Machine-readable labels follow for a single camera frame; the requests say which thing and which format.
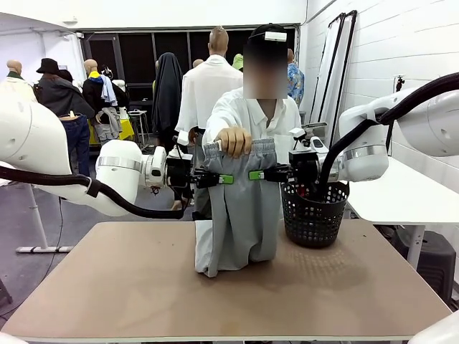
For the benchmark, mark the white side table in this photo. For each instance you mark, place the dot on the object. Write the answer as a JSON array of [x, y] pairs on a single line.
[[401, 204]]

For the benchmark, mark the white panel with black frame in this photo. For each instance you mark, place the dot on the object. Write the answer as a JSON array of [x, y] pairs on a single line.
[[345, 61], [328, 71]]

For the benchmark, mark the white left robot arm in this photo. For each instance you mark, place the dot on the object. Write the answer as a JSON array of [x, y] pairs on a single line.
[[118, 168]]

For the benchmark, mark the yellow table cloth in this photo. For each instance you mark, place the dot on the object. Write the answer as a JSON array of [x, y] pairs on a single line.
[[126, 130]]

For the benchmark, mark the mannequin in blue floral shirt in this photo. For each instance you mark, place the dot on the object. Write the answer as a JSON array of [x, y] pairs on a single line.
[[297, 82]]

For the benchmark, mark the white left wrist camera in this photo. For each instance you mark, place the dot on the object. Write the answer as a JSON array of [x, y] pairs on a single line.
[[183, 138]]

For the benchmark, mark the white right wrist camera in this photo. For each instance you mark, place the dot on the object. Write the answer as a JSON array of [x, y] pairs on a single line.
[[297, 132]]

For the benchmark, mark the person's right forearm white sleeve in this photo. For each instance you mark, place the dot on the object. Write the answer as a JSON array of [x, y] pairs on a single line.
[[222, 123]]

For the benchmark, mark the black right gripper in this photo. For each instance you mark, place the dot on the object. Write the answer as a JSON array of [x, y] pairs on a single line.
[[304, 167]]

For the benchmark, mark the grey training pants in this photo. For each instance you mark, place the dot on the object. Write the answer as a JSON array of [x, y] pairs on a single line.
[[244, 215]]

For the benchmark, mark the person in white shirt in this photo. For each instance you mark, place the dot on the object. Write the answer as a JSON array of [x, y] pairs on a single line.
[[276, 118]]

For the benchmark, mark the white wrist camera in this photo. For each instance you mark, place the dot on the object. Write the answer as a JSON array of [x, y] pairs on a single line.
[[183, 138], [297, 132]]

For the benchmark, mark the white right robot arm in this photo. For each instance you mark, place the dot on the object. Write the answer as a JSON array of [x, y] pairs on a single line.
[[365, 161]]

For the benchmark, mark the bald mannequin head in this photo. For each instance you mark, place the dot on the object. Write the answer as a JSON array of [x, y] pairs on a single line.
[[198, 63]]

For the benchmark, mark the black tripod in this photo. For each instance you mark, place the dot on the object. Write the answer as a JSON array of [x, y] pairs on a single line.
[[399, 84]]

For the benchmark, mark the mannequin with black hat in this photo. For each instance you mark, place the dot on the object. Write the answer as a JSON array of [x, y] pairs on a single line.
[[61, 96]]

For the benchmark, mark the person's right hand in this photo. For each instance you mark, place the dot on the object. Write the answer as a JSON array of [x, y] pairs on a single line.
[[235, 141]]

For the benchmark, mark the white desk leg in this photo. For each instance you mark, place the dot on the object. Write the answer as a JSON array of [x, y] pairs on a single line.
[[37, 222]]

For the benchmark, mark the black cap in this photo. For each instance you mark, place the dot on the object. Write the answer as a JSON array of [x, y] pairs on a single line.
[[260, 30]]

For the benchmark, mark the mannequin in black cloak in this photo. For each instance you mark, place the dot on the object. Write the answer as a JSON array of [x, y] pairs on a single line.
[[166, 93]]

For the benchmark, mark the black stool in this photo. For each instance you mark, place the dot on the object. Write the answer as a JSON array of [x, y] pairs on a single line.
[[437, 258]]

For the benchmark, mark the white head-mounted camera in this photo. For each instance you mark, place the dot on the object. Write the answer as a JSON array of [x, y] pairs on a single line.
[[275, 36]]

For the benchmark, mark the mannequin with yellow collar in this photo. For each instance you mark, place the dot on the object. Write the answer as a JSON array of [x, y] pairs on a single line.
[[94, 91]]

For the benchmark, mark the mannequin in white shirt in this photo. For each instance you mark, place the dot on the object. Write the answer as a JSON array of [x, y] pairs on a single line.
[[211, 89]]

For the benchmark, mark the mannequin in cream top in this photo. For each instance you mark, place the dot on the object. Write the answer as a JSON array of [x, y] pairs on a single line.
[[16, 87]]

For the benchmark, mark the dark grey perforated plastic basket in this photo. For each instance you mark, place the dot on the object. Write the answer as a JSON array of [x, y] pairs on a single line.
[[312, 225]]

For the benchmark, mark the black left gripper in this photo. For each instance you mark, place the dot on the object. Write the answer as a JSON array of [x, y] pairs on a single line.
[[181, 172]]

